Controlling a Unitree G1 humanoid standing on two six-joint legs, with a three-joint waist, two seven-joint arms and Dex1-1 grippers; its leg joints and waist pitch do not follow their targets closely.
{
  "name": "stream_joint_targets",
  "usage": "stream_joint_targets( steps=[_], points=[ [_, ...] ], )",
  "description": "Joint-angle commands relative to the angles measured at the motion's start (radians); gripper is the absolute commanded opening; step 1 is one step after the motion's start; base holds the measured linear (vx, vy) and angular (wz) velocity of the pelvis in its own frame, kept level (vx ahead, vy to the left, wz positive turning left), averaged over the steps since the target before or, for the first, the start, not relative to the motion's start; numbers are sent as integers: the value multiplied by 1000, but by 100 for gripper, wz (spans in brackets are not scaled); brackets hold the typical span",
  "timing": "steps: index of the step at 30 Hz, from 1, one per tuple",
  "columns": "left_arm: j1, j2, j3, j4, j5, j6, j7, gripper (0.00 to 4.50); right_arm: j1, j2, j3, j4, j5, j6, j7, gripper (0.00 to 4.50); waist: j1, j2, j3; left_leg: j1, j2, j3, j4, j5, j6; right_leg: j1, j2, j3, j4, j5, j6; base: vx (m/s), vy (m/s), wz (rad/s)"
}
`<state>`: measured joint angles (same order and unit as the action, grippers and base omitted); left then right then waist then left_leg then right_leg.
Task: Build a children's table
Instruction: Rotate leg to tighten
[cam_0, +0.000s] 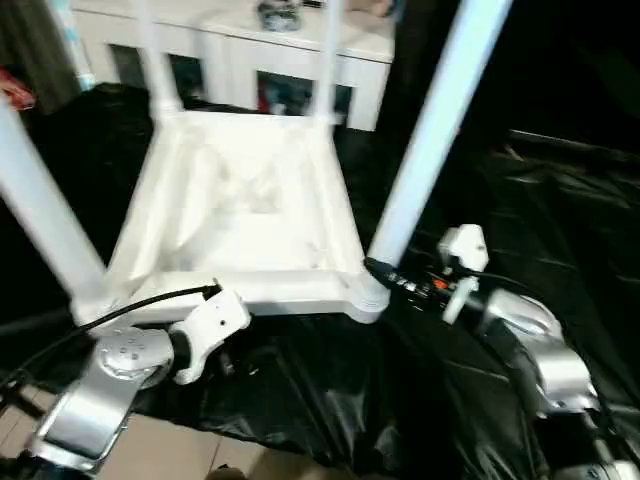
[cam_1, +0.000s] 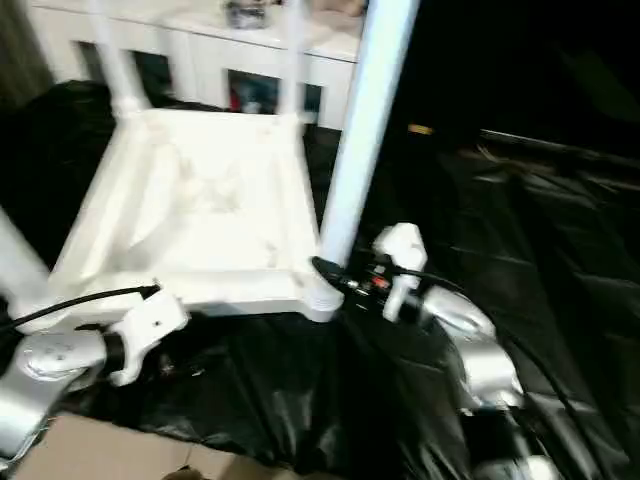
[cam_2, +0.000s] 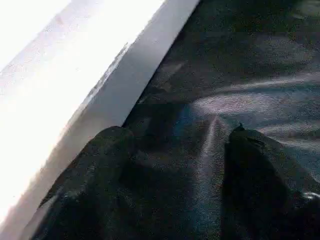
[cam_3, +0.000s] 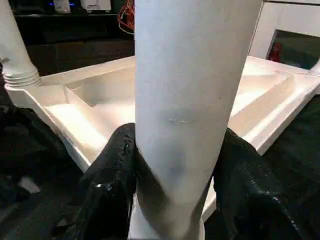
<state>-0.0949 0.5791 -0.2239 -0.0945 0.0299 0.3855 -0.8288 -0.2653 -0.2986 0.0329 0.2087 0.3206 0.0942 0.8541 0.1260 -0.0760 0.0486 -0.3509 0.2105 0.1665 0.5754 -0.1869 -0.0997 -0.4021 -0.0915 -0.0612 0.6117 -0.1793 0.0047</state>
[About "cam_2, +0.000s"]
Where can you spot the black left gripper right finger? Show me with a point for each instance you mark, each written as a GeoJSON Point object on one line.
{"type": "Point", "coordinates": [262, 195]}

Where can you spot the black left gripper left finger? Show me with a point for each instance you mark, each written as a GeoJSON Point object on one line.
{"type": "Point", "coordinates": [87, 195]}

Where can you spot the white plastic table top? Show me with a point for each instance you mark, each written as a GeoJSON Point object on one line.
{"type": "Point", "coordinates": [50, 75]}

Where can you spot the black glossy mat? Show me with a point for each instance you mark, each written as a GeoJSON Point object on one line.
{"type": "Point", "coordinates": [237, 75]}

